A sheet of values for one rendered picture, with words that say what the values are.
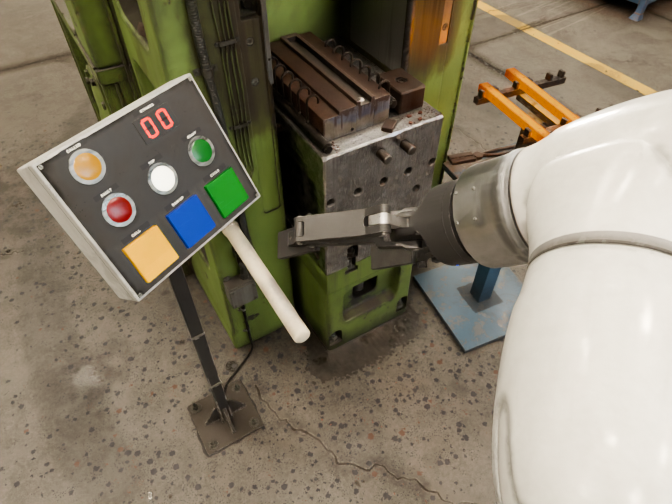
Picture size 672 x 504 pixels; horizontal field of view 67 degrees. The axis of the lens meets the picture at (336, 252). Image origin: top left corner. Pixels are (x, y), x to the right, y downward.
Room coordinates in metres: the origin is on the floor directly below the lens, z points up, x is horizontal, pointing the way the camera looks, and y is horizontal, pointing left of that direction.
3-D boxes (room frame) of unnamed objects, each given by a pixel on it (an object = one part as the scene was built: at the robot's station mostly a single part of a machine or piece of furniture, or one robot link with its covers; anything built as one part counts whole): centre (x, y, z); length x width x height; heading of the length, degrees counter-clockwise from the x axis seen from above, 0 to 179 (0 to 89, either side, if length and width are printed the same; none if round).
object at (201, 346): (0.78, 0.38, 0.54); 0.04 x 0.04 x 1.08; 31
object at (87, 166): (0.67, 0.40, 1.16); 0.05 x 0.03 x 0.04; 121
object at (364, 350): (1.09, -0.08, 0.01); 0.58 x 0.39 x 0.01; 121
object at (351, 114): (1.31, 0.05, 0.96); 0.42 x 0.20 x 0.09; 31
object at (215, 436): (0.77, 0.38, 0.05); 0.22 x 0.22 x 0.09; 31
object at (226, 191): (0.78, 0.22, 1.01); 0.07 x 0.05 x 0.07; 146
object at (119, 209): (0.64, 0.37, 1.09); 0.05 x 0.03 x 0.04; 121
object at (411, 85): (1.28, -0.18, 0.95); 0.12 x 0.08 x 0.06; 31
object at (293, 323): (0.88, 0.19, 0.62); 0.44 x 0.05 x 0.05; 31
